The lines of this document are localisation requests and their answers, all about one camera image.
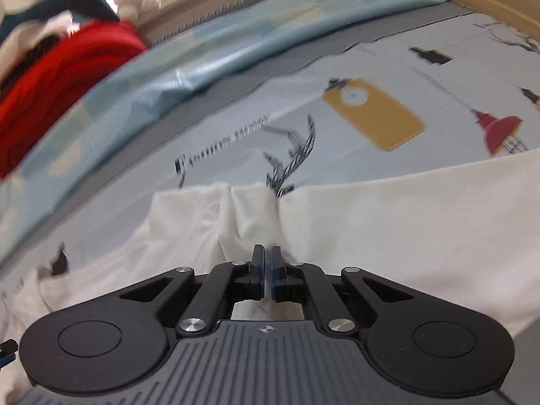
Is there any printed bed sheet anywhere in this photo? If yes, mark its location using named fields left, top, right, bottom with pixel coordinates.
left=38, top=12, right=540, bottom=279

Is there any red garment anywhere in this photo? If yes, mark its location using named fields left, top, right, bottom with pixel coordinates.
left=0, top=20, right=148, bottom=180

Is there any white garment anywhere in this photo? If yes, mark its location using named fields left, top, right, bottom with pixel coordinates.
left=0, top=161, right=540, bottom=405

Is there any light blue quilt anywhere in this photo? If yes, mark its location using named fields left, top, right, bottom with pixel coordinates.
left=0, top=0, right=454, bottom=262

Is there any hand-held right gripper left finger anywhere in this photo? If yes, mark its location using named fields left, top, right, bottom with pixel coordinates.
left=119, top=245, right=267, bottom=338

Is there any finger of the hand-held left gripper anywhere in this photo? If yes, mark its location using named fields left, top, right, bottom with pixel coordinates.
left=0, top=340, right=20, bottom=366

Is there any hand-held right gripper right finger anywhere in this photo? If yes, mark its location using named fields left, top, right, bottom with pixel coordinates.
left=270, top=245, right=416, bottom=337

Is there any wooden bed frame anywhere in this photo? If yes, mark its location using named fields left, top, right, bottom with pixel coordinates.
left=439, top=0, right=540, bottom=38

